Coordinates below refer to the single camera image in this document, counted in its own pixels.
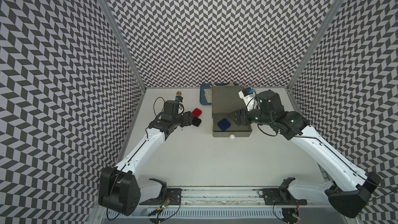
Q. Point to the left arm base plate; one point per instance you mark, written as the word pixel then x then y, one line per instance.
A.
pixel 173 194

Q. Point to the grey top drawer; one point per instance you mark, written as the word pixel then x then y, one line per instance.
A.
pixel 239 131

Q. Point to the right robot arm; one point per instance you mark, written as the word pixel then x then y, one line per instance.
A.
pixel 350 187

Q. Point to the gold spoon green handle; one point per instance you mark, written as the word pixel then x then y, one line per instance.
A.
pixel 179 97

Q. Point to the teal tray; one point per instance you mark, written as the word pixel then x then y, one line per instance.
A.
pixel 202 97

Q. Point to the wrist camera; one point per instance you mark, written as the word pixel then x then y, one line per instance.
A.
pixel 248 96
pixel 172 108

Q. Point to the blue brooch box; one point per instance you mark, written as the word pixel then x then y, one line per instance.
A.
pixel 224 125

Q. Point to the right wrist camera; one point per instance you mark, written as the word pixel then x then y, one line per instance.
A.
pixel 248 96

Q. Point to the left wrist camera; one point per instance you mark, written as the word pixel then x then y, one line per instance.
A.
pixel 172 108

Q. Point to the grey drawer cabinet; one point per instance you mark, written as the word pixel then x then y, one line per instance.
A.
pixel 225 99

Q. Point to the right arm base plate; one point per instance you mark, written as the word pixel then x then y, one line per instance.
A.
pixel 273 196

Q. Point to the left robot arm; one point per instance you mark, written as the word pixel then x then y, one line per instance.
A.
pixel 119 188

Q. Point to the black brooch box right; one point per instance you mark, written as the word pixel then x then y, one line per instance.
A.
pixel 196 121

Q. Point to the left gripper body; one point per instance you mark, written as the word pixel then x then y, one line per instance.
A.
pixel 184 120

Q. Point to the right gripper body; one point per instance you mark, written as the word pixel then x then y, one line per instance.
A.
pixel 249 117

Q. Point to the red brooch box far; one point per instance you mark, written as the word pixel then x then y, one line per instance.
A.
pixel 197 113

